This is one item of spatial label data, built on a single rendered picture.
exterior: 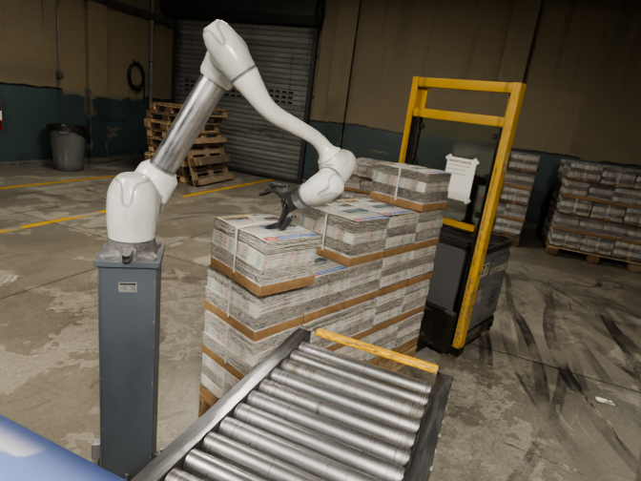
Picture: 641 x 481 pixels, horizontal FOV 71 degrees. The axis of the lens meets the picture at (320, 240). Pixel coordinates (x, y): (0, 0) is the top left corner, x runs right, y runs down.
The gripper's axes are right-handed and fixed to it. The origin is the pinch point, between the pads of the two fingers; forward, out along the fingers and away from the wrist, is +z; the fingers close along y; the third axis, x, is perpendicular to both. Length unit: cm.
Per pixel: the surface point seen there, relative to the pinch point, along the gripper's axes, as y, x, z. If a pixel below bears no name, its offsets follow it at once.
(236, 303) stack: 35.3, -10.2, 20.5
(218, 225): 1.5, -11.6, 19.0
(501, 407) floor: 134, 134, -14
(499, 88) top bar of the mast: -53, 161, -46
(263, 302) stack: 36.9, -7.1, 5.4
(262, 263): 21.8, -13.6, -7.4
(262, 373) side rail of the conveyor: 54, -42, -33
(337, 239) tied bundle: 16.7, 46.6, 6.6
